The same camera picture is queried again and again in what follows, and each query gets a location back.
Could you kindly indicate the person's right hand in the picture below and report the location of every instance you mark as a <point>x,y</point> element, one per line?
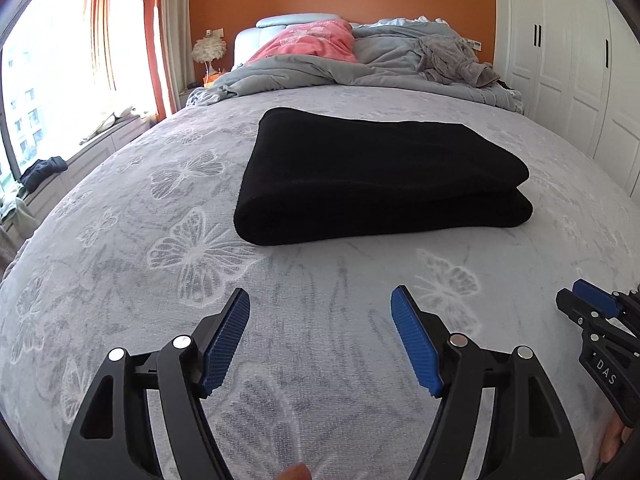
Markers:
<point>612,435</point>

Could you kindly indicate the dark blue cloth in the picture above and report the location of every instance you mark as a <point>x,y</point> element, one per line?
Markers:
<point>42,172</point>

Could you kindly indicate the pink pillow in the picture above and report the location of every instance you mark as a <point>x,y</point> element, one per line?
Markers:
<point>310,40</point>

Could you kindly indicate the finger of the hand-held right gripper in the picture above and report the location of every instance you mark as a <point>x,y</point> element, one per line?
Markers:
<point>592,296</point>
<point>605,365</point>

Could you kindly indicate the white window seat cabinet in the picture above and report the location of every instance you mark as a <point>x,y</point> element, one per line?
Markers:
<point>105,150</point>

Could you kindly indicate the orange curtain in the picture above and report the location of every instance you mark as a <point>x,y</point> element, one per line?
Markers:
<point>152,35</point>

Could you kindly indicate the grey duvet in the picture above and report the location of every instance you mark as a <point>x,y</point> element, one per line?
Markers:
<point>380,65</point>

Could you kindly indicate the pale blue padded headboard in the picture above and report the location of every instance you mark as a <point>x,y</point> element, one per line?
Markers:
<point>295,21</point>

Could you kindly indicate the pale green cloth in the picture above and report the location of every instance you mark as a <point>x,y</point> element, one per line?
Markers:
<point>17,217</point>

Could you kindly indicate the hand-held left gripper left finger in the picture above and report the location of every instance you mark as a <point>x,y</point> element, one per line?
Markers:
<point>225,345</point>

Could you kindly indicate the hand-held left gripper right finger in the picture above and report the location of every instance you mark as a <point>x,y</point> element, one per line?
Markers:
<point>415,345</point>

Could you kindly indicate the window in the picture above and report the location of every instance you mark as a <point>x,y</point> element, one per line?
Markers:
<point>45,60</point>

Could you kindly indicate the white feather lamp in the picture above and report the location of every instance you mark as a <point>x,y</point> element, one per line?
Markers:
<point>210,52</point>

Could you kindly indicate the white wall switch plate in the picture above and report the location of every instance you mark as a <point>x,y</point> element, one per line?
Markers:
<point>476,45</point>
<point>215,33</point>

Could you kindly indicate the white wardrobe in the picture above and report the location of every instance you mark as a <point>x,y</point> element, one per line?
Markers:
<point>565,60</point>

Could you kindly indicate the grey crumpled garment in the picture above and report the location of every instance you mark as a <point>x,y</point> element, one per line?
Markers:
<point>450,60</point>

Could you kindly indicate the grey butterfly print bed blanket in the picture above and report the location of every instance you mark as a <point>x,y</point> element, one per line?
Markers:
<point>325,280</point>

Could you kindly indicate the person's left hand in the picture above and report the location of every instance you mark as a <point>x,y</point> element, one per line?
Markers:
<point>295,472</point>

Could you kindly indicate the black pants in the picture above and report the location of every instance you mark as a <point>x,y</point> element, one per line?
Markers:
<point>375,175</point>

